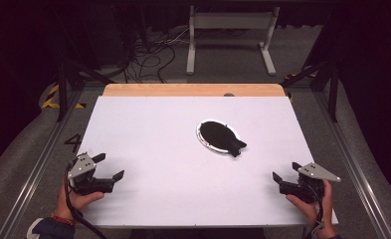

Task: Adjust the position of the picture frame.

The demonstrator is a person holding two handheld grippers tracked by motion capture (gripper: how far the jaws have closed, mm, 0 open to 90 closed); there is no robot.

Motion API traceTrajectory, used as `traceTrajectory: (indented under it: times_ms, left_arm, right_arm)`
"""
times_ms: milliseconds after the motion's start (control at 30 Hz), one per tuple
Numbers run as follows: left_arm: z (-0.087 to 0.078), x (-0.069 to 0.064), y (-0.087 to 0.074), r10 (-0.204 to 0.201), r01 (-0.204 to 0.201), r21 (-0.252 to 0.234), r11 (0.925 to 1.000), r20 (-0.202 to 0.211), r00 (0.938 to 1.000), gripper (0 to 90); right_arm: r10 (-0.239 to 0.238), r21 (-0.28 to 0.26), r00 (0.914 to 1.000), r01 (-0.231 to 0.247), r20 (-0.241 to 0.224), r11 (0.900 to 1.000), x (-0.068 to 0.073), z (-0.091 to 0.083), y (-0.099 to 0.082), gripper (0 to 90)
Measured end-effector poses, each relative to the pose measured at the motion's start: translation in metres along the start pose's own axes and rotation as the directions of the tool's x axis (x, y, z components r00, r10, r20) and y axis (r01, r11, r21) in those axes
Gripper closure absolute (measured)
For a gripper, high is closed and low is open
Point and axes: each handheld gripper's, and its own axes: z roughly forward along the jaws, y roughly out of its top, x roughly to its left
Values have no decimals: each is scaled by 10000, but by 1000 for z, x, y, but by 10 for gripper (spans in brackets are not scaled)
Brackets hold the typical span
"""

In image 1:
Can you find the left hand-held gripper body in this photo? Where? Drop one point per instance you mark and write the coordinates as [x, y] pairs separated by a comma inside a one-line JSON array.
[[83, 169]]

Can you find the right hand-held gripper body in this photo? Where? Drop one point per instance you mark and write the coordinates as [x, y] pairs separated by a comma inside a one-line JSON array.
[[310, 187]]

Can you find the oval white-rimmed mirror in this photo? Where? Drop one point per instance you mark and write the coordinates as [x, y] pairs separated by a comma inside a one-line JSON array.
[[219, 136]]

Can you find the person's right hand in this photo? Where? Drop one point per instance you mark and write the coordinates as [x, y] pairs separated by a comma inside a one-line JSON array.
[[312, 212]]

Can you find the person's left hand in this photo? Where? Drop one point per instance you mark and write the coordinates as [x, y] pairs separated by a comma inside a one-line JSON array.
[[78, 202]]

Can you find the white board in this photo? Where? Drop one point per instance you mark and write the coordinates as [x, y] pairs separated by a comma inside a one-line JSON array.
[[150, 159]]

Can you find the black metal stand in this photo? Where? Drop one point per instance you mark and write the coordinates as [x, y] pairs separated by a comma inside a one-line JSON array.
[[62, 89], [332, 89]]

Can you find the yellow black hazard tape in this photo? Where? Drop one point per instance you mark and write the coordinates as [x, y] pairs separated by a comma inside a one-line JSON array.
[[295, 75], [52, 96]]

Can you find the wooden table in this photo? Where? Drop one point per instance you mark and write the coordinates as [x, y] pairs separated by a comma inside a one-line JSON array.
[[189, 89]]

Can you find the aluminium floor rail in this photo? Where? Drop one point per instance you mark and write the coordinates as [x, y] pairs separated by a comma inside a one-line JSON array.
[[40, 166], [352, 166]]

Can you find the white metal stand frame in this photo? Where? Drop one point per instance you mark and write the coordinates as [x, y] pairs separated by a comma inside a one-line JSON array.
[[231, 20]]

